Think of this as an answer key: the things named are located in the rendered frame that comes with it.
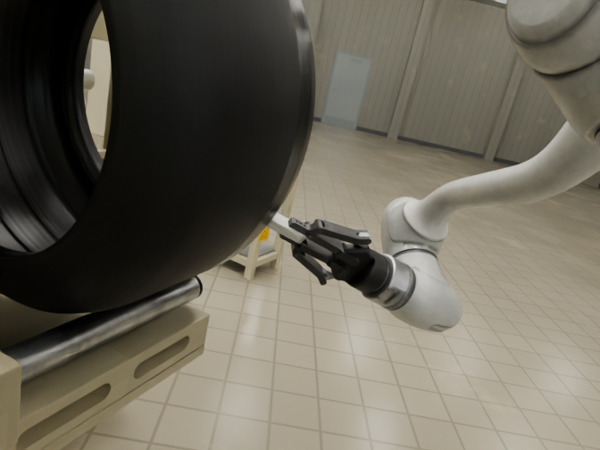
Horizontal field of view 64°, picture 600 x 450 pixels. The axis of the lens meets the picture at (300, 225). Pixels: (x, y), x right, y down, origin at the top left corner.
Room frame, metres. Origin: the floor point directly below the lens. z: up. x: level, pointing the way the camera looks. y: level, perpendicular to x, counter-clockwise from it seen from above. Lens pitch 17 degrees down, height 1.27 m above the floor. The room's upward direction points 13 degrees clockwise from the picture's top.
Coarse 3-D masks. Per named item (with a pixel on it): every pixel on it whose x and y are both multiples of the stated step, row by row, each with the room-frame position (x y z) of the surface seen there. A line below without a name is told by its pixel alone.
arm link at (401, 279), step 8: (392, 256) 0.81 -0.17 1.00; (392, 264) 0.79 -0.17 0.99; (400, 264) 0.80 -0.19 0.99; (392, 272) 0.78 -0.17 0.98; (400, 272) 0.79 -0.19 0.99; (408, 272) 0.80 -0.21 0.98; (392, 280) 0.77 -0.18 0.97; (400, 280) 0.78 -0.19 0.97; (408, 280) 0.79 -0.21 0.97; (384, 288) 0.77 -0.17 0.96; (392, 288) 0.77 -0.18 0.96; (400, 288) 0.78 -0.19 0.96; (408, 288) 0.79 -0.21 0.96; (368, 296) 0.79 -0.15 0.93; (376, 296) 0.77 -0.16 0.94; (384, 296) 0.77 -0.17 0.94; (392, 296) 0.78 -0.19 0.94; (400, 296) 0.78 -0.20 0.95; (408, 296) 0.79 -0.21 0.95; (384, 304) 0.79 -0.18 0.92; (392, 304) 0.78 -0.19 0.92; (400, 304) 0.78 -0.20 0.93
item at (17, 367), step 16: (0, 352) 0.40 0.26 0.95; (0, 368) 0.38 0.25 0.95; (16, 368) 0.39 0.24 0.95; (0, 384) 0.37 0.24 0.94; (16, 384) 0.39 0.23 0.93; (0, 400) 0.37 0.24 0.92; (16, 400) 0.39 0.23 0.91; (0, 416) 0.37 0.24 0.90; (16, 416) 0.39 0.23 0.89; (0, 432) 0.37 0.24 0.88; (16, 432) 0.39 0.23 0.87; (0, 448) 0.37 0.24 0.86
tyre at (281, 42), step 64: (0, 0) 0.82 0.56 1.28; (64, 0) 0.88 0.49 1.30; (128, 0) 0.46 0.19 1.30; (192, 0) 0.47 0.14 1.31; (256, 0) 0.55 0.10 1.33; (0, 64) 0.84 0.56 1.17; (64, 64) 0.89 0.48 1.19; (128, 64) 0.45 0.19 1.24; (192, 64) 0.46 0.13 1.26; (256, 64) 0.52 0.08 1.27; (0, 128) 0.81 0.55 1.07; (64, 128) 0.88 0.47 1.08; (128, 128) 0.45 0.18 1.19; (192, 128) 0.46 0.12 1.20; (256, 128) 0.52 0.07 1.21; (0, 192) 0.75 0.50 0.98; (64, 192) 0.84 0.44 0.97; (128, 192) 0.45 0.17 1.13; (192, 192) 0.46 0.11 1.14; (256, 192) 0.56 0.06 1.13; (0, 256) 0.52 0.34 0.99; (64, 256) 0.48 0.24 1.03; (128, 256) 0.46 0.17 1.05; (192, 256) 0.51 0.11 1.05
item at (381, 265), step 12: (348, 252) 0.76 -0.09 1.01; (360, 252) 0.76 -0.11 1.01; (372, 252) 0.78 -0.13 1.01; (348, 264) 0.77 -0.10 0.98; (360, 264) 0.77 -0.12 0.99; (372, 264) 0.78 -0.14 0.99; (384, 264) 0.78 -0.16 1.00; (336, 276) 0.78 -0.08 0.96; (348, 276) 0.78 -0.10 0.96; (360, 276) 0.77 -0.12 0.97; (372, 276) 0.76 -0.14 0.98; (384, 276) 0.77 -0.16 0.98; (360, 288) 0.77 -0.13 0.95; (372, 288) 0.77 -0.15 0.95
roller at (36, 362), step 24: (168, 288) 0.66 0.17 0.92; (192, 288) 0.70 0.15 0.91; (96, 312) 0.55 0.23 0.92; (120, 312) 0.57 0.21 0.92; (144, 312) 0.60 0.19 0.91; (48, 336) 0.48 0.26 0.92; (72, 336) 0.50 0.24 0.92; (96, 336) 0.52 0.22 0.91; (120, 336) 0.57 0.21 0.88; (24, 360) 0.44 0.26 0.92; (48, 360) 0.46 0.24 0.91
